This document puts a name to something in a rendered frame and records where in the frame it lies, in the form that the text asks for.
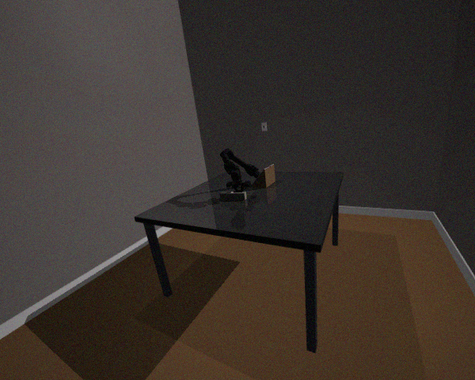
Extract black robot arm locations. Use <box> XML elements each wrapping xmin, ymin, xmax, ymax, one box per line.
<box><xmin>220</xmin><ymin>148</ymin><xmax>260</xmax><ymax>188</ymax></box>

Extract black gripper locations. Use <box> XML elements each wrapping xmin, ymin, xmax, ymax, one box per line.
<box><xmin>226</xmin><ymin>176</ymin><xmax>251</xmax><ymax>192</ymax></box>

